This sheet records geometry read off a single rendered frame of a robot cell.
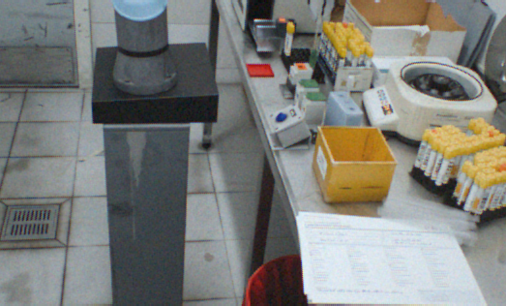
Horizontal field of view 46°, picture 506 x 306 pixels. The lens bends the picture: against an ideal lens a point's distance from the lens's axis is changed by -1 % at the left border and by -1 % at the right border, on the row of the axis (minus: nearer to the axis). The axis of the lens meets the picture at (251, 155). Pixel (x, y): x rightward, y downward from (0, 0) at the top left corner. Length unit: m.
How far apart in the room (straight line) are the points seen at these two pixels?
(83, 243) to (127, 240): 0.79
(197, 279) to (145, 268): 0.58
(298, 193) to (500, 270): 0.41
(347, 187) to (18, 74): 2.46
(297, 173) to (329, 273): 0.31
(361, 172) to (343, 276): 0.24
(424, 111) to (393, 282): 0.49
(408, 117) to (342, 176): 0.31
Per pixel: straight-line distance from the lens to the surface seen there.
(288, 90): 1.58
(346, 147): 1.31
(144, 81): 1.39
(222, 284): 2.24
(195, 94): 1.39
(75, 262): 2.33
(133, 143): 1.44
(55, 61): 3.35
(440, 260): 1.15
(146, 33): 1.35
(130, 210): 1.56
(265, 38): 1.75
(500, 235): 1.29
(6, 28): 3.31
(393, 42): 1.72
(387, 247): 1.14
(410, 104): 1.43
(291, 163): 1.32
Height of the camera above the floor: 1.62
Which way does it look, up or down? 34 degrees down
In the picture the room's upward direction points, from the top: 7 degrees clockwise
